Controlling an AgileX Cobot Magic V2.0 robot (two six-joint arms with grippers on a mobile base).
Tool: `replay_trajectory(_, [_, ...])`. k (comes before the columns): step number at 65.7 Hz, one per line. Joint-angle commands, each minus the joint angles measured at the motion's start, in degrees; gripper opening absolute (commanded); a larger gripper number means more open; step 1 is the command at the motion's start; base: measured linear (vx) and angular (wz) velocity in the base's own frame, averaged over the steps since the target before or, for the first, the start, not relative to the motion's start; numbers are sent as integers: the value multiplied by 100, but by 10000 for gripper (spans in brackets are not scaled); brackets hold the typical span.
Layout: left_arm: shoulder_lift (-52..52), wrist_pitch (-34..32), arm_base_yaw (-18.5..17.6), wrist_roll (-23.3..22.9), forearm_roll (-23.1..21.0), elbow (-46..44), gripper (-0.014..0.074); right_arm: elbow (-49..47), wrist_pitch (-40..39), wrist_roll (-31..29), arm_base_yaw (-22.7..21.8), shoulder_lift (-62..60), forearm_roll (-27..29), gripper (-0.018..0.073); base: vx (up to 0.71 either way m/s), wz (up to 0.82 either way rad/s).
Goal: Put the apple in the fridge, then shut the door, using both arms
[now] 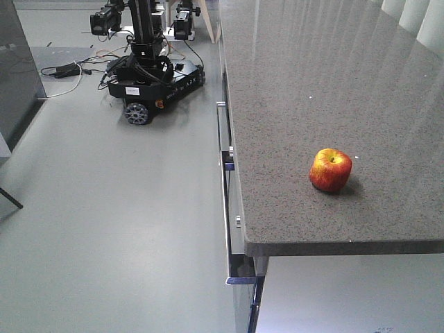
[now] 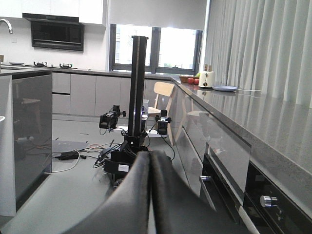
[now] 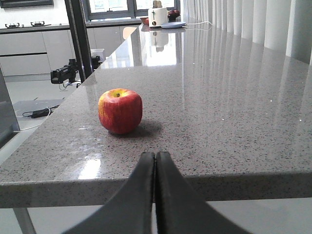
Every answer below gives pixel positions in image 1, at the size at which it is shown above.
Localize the red yellow apple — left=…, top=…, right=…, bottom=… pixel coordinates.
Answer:
left=309, top=148, right=352, bottom=193

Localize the black wheeled mobile robot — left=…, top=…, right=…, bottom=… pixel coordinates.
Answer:
left=89, top=1, right=205, bottom=125

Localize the grey stone kitchen counter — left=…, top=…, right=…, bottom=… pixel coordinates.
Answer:
left=214, top=0, right=444, bottom=333

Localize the black power adapter brick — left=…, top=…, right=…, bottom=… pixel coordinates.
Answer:
left=53, top=62, right=80, bottom=78

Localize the grey kitchen island cabinet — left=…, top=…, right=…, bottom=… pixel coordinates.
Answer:
left=1, top=1, right=44, bottom=151

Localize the white floor cable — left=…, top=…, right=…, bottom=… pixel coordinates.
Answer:
left=44, top=62, right=84, bottom=99

